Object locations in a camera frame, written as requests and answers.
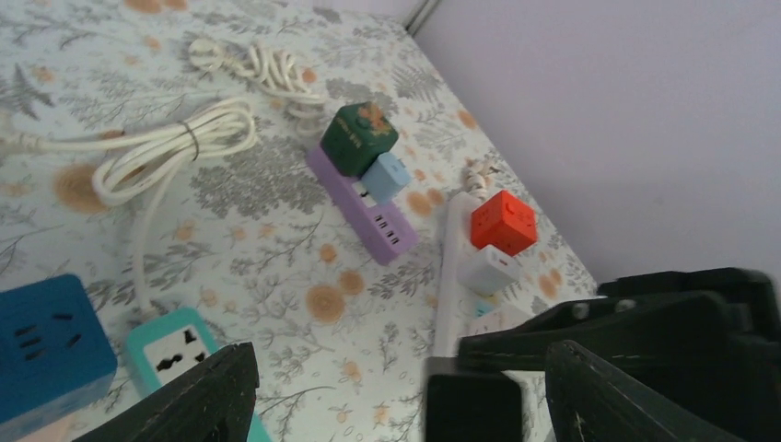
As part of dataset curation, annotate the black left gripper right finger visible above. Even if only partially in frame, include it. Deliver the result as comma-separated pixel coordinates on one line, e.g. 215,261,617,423
545,341,739,441

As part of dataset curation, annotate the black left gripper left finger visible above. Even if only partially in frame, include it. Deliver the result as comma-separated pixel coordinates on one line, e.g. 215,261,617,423
78,343,260,442

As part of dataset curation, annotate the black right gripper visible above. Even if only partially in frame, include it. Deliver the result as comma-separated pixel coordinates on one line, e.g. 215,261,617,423
457,267,780,441

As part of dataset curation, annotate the black plug adapter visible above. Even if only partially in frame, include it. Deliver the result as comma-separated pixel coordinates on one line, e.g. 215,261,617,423
422,356,524,442

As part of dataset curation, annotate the white cube socket adapter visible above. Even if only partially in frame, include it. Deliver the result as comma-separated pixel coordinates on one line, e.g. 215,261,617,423
457,245,521,297

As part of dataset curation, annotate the dark blue cube socket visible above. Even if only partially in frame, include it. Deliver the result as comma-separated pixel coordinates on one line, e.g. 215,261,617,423
1,274,118,441

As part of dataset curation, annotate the red cube socket adapter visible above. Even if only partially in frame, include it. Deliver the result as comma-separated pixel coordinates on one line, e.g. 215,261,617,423
470,191,538,257

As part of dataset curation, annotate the light blue small plug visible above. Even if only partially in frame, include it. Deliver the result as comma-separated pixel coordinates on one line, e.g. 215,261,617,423
359,152,412,204

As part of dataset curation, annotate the dark green cube socket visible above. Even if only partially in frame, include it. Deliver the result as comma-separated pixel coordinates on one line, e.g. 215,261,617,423
321,101,399,178

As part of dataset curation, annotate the teal power strip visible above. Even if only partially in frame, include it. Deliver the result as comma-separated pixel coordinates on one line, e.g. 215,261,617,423
124,307,273,442

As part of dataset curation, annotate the white multicolour power strip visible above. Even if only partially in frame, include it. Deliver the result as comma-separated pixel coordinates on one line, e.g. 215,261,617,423
432,192,531,357

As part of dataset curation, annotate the pink round power socket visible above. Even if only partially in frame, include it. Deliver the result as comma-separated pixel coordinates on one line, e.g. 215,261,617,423
17,414,75,442

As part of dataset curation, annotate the floral patterned table mat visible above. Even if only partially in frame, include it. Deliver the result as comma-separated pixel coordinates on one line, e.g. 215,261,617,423
0,0,600,442

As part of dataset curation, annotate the purple power strip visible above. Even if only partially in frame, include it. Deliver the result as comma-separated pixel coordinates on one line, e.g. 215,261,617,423
306,145,419,266

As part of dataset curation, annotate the white power strip cord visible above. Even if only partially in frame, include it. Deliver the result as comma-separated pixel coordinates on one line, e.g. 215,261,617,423
463,158,505,203

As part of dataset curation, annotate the white coiled cable left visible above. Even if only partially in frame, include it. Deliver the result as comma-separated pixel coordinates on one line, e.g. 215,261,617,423
0,96,261,319

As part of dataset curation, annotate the white coiled cable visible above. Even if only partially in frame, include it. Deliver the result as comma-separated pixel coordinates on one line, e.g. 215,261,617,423
0,96,261,319
187,36,331,135

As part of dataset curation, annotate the white coiled cable right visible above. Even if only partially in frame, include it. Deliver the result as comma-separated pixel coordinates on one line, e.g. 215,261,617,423
187,36,331,135

